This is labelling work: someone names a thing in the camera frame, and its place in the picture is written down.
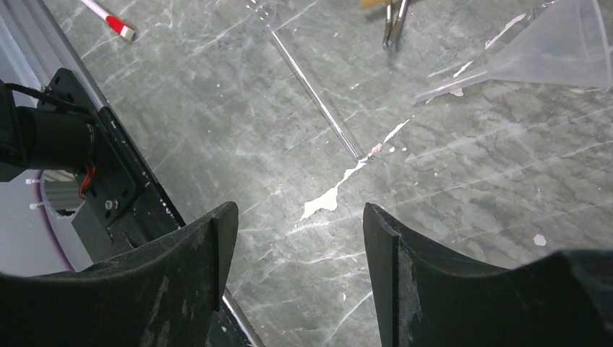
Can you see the yellow rubber tube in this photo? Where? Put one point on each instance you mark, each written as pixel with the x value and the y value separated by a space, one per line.
pixel 365 4

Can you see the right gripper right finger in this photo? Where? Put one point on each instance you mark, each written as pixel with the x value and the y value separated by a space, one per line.
pixel 426 294

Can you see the metal crucible tongs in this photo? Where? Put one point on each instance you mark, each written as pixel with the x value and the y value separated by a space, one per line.
pixel 394 22

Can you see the glass stirring rod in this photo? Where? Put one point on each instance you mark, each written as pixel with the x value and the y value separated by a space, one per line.
pixel 265 12

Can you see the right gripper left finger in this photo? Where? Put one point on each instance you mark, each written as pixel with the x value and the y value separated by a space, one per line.
pixel 164 293

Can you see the clear plastic funnel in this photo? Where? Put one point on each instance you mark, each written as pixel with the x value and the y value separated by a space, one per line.
pixel 565 45

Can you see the red white marker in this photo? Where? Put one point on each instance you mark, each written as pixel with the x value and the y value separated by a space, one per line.
pixel 118 25

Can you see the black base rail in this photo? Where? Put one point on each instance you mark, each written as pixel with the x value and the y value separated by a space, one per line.
pixel 69 166

